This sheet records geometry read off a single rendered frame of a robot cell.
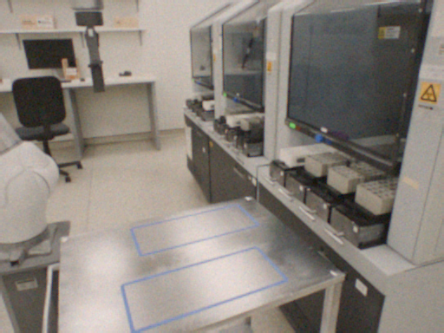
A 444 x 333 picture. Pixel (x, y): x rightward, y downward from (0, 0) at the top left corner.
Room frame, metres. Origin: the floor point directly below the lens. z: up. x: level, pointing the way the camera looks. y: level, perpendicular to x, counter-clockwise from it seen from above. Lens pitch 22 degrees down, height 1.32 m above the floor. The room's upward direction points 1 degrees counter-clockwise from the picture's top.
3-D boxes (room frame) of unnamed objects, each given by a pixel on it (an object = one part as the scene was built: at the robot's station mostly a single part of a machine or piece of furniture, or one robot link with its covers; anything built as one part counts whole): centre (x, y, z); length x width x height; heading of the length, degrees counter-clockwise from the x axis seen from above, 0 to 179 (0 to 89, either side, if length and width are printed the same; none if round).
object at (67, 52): (4.09, 1.93, 1.13); 0.54 x 0.18 x 0.46; 101
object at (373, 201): (0.90, -0.46, 0.85); 0.12 x 0.02 x 0.06; 16
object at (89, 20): (1.02, 0.36, 1.36); 0.08 x 0.07 x 0.09; 17
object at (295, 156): (1.37, -0.42, 0.83); 0.30 x 0.10 x 0.06; 107
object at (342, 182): (1.05, -0.42, 0.85); 0.12 x 0.02 x 0.06; 17
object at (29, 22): (4.11, 2.03, 1.54); 0.33 x 0.20 x 0.15; 115
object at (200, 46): (2.83, -0.11, 1.28); 0.61 x 0.51 x 0.63; 17
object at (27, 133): (3.25, 1.76, 0.52); 0.64 x 0.60 x 1.05; 37
